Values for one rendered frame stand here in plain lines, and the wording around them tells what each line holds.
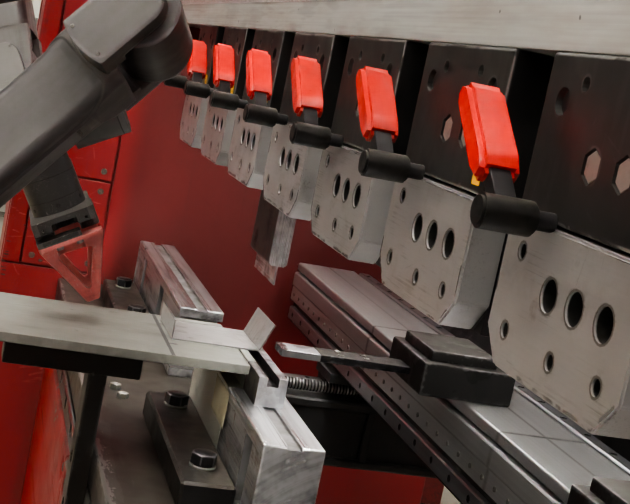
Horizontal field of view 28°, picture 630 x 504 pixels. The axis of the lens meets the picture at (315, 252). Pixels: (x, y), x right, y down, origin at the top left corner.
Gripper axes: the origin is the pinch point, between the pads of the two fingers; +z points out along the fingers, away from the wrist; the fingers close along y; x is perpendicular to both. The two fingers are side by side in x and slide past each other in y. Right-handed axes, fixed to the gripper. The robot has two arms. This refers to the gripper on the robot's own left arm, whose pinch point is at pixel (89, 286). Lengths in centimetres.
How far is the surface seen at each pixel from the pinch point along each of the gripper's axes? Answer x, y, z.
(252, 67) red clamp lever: -22.1, -12.3, -17.9
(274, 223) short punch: -20.3, -5.9, -1.0
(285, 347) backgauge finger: -17.6, -2.4, 13.5
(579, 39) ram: -28, -74, -21
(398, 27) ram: -28, -44, -21
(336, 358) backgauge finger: -22.5, -3.6, 16.4
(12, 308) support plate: 8.2, -0.5, -0.7
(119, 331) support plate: -1.4, -4.0, 4.7
